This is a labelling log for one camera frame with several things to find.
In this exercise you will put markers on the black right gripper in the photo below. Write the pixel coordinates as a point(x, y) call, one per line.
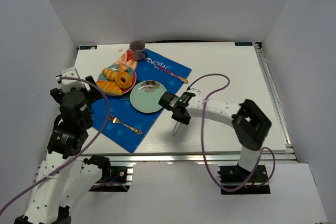
point(181, 118)

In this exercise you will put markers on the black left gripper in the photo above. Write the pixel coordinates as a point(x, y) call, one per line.
point(87, 87)

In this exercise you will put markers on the long bread roll front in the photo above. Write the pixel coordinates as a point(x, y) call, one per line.
point(109, 88)

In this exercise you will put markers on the long bread roll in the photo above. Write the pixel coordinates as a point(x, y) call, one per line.
point(109, 88)
point(109, 74)

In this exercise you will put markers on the metal tongs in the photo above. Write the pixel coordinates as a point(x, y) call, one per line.
point(176, 128)

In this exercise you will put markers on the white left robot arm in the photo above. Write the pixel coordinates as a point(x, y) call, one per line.
point(52, 203)

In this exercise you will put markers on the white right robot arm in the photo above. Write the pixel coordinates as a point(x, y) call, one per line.
point(249, 122)

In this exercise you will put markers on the long bread roll back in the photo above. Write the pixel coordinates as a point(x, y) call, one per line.
point(109, 74)

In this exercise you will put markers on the red patterned plate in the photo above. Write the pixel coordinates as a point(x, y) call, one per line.
point(130, 70)

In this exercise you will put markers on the gold fork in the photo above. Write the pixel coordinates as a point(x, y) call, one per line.
point(115, 120)

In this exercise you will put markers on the orange donut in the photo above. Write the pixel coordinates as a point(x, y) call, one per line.
point(123, 80)

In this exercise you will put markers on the green flower plate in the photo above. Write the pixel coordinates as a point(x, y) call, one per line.
point(145, 96)

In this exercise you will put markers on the blue printed placemat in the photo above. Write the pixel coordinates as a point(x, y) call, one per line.
point(121, 107)

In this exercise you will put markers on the left black corner label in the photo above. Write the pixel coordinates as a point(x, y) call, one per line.
point(88, 47)

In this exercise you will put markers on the black corner label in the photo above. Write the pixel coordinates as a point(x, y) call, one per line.
point(243, 43)
point(88, 47)

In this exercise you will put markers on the purple mug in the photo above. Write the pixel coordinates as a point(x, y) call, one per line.
point(138, 50)

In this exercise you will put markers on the right black corner label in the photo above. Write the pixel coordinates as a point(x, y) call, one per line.
point(243, 43)

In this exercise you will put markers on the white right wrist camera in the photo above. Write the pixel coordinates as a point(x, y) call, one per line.
point(194, 91)

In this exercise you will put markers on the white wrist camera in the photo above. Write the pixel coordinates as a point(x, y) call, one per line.
point(194, 91)
point(68, 79)

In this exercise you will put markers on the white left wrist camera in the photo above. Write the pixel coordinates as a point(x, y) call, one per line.
point(68, 79)

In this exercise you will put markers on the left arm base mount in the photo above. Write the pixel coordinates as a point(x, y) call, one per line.
point(117, 178)

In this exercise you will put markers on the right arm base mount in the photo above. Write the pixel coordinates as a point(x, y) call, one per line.
point(231, 176)

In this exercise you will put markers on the aluminium table frame rail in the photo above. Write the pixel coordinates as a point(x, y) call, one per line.
point(275, 101)

